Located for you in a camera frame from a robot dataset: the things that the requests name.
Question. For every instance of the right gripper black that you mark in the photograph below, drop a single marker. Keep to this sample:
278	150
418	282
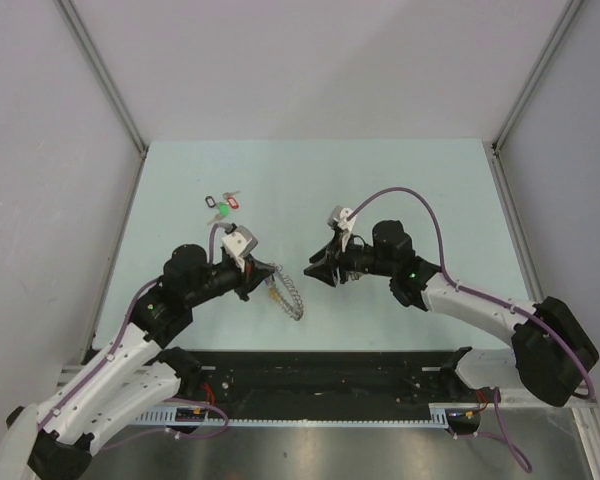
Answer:
339	252

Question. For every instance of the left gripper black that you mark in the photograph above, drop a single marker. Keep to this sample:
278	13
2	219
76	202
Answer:
252	277

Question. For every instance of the metal disc with keyrings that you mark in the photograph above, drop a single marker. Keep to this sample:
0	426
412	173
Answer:
283	291

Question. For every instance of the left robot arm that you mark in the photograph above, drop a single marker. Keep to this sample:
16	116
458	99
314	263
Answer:
137	370

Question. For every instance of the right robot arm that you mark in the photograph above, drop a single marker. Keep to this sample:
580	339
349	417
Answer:
548	352

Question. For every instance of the key with red tag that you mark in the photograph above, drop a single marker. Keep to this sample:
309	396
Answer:
230	199

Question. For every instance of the key with light-green tag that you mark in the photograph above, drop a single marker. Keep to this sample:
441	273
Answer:
223	211

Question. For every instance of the front aluminium crossbar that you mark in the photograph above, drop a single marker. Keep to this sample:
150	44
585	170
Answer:
520	397

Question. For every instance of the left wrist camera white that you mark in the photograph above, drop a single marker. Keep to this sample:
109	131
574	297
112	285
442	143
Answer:
238	243

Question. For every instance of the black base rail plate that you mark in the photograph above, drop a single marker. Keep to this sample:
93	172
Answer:
338	406

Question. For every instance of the white slotted cable duct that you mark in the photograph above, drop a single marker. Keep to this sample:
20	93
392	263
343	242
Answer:
189	417

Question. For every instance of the right aluminium side rail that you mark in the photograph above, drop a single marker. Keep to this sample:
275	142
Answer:
514	224

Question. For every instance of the left aluminium frame post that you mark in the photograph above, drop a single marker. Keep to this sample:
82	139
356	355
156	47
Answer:
101	73

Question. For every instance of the aluminium frame post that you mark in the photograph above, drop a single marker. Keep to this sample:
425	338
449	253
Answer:
558	35
101	73

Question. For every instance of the right aluminium frame post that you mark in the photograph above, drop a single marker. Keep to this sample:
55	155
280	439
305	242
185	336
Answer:
558	35

